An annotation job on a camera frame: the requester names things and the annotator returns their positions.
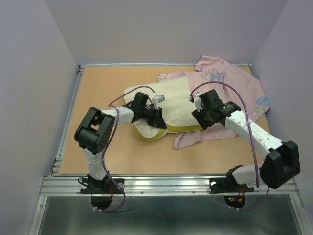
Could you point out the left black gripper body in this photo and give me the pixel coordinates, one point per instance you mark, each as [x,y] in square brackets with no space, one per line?
[150,115]

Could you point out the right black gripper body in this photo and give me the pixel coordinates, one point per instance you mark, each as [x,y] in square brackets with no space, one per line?
[204,117]

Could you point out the cream yellow pillow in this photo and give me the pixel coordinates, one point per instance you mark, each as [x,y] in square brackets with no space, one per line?
[176,109]

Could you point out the pink cartoon pillowcase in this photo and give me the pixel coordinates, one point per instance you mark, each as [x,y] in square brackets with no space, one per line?
[217,69]

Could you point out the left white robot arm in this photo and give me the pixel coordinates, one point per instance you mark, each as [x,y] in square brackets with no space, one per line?
[98,126]

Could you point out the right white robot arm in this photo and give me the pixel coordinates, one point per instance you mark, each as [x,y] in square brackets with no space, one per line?
[281,159]

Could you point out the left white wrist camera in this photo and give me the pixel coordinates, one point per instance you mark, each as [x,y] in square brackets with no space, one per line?
[157,99]

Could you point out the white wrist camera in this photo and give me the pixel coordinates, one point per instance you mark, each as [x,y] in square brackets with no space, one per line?
[195,98]
[157,99]

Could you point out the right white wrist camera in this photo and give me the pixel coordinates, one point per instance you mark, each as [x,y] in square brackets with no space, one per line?
[195,98]

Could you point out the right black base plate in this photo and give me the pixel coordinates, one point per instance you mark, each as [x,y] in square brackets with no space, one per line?
[225,185]

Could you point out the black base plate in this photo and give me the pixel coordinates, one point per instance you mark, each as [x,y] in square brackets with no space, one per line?
[225,185]
[89,186]

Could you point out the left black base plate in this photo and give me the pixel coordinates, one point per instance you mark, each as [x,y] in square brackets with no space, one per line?
[89,186]

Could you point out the aluminium front rail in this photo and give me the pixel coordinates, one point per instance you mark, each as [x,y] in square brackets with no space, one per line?
[137,185]

